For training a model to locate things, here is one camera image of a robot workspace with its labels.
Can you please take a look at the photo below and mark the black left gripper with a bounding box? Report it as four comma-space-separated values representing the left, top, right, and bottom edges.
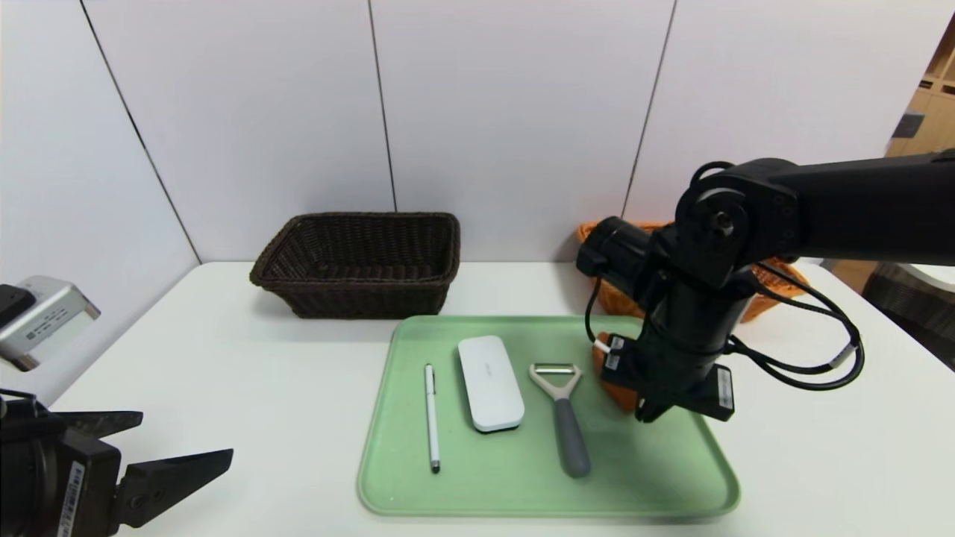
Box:
0, 410, 234, 537

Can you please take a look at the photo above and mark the white stylus pen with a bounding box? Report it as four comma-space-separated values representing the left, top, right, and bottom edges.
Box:
425, 363, 441, 474

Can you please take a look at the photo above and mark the orange toy waffle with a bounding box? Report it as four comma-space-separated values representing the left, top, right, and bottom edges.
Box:
592, 332, 642, 412

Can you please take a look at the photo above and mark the dark brown wicker basket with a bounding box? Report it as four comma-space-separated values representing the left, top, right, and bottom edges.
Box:
249, 213, 461, 320

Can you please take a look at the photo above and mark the orange wicker basket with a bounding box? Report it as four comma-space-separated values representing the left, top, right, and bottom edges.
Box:
576, 221, 810, 323

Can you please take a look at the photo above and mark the white rectangular case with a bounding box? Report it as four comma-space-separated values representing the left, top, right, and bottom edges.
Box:
457, 335, 525, 433

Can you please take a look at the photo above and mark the light green plastic tray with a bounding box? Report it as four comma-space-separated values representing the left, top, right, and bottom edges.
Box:
357, 315, 741, 518

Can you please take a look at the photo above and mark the white side table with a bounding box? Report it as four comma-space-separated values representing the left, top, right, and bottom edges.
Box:
895, 261, 955, 293

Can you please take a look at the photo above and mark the wooden shelf unit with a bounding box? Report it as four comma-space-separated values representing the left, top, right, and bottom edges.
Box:
884, 15, 955, 159

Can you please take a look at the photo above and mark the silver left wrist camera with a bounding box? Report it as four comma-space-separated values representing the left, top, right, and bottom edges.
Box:
0, 276, 101, 371

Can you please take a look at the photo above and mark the peeler with grey handle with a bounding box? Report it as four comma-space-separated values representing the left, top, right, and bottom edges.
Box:
529, 362, 592, 479

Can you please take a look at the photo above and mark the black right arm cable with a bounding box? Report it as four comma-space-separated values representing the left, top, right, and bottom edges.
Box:
586, 160, 865, 391

